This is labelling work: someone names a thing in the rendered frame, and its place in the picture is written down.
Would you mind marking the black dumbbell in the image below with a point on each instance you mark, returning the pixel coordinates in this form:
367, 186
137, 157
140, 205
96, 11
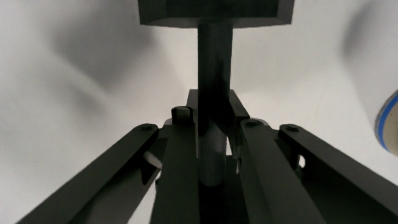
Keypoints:
221, 197

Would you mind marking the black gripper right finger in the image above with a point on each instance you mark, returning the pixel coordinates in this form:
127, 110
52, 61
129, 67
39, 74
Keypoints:
344, 190

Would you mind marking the beige round tin with blue bands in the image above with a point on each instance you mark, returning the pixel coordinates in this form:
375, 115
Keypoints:
386, 125

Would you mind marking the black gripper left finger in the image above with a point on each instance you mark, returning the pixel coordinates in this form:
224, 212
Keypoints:
110, 188

